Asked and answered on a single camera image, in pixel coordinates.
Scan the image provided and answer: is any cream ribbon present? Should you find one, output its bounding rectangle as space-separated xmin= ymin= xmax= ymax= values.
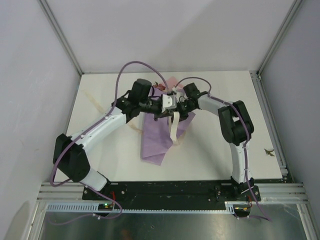
xmin=80 ymin=90 xmax=180 ymax=148

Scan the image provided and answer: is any dark pink rose stem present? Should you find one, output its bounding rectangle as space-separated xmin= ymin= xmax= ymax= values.
xmin=153 ymin=82 xmax=166 ymax=91

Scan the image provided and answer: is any pink wrapping paper sheet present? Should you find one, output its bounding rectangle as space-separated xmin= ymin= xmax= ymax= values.
xmin=140 ymin=76 xmax=196 ymax=166

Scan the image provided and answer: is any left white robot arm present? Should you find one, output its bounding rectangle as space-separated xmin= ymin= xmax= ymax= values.
xmin=53 ymin=78 xmax=177 ymax=200

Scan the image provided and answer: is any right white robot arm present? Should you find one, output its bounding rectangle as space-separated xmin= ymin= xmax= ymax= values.
xmin=178 ymin=83 xmax=256 ymax=201

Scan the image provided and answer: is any small dry leaf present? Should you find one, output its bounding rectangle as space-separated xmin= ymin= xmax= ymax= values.
xmin=264 ymin=149 xmax=276 ymax=157

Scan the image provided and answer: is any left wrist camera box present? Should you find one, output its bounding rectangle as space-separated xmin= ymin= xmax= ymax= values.
xmin=161 ymin=94 xmax=177 ymax=113

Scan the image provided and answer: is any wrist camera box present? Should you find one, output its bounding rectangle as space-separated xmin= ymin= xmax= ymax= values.
xmin=171 ymin=86 xmax=183 ymax=98
xmin=161 ymin=94 xmax=177 ymax=113

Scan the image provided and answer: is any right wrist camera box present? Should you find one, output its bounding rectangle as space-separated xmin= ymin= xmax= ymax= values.
xmin=171 ymin=86 xmax=183 ymax=98

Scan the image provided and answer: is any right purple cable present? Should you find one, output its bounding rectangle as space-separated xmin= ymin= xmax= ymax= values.
xmin=176 ymin=76 xmax=273 ymax=222

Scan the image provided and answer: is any purple cable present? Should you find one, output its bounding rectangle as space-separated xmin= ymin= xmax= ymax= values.
xmin=176 ymin=76 xmax=273 ymax=222
xmin=47 ymin=60 xmax=173 ymax=226

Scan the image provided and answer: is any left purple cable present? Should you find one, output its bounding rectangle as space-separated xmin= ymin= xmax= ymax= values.
xmin=47 ymin=60 xmax=173 ymax=226

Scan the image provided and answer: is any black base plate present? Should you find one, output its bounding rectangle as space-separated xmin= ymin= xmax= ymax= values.
xmin=82 ymin=180 xmax=261 ymax=211

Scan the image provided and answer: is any white cable duct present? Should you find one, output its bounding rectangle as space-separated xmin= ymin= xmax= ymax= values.
xmin=46 ymin=202 xmax=235 ymax=214

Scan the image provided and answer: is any aluminium frame rail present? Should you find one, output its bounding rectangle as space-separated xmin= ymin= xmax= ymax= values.
xmin=36 ymin=182 xmax=85 ymax=202

